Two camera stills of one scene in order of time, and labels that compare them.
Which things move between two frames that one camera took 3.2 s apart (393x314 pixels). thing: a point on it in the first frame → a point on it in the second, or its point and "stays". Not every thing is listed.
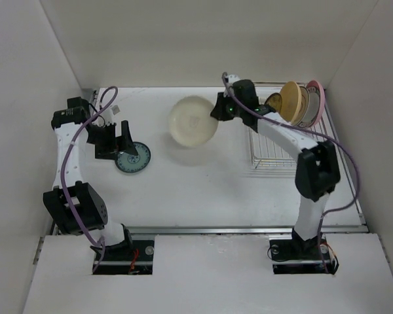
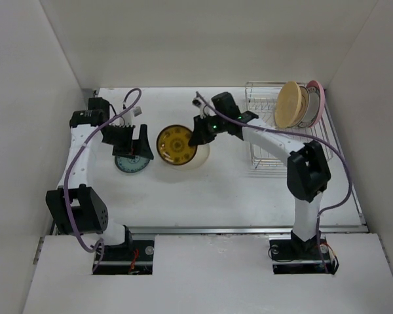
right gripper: x=219 y=111 → x=200 y=134
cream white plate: x=190 y=123 → x=200 y=159
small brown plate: x=274 y=100 → x=173 y=145
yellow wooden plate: x=290 y=102 stays
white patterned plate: x=305 y=106 stays
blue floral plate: x=131 y=163 stays
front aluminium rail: x=324 y=229 stays
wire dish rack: x=265 y=152 stays
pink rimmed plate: x=317 y=104 stays
